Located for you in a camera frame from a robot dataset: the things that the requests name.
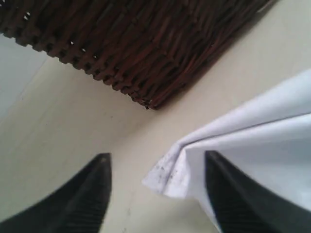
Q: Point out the dark brown wicker basket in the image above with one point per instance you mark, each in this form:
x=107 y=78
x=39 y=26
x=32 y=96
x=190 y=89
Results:
x=146 y=49

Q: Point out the white t-shirt with red logo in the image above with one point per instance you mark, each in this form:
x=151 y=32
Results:
x=268 y=138

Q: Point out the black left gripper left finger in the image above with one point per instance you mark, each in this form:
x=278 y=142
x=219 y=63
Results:
x=78 y=206

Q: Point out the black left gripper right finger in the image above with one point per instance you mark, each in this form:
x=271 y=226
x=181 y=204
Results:
x=242 y=205

